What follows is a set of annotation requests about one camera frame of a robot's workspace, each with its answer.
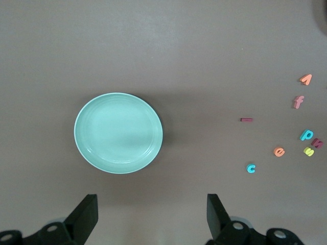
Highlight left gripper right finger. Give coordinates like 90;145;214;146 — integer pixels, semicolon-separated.
206;193;307;245

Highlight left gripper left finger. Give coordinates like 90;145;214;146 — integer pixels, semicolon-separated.
0;194;99;245

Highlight green plate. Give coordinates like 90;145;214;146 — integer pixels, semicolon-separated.
74;92;164;175

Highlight teal letter p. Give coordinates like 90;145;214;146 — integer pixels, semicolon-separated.
299;129;314;141

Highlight pink letter f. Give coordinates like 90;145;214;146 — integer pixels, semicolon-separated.
293;95;305;109

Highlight orange letter v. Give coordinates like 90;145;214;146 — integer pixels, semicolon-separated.
299;73;313;86

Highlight brown table mat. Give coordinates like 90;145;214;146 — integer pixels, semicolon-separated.
0;0;327;245

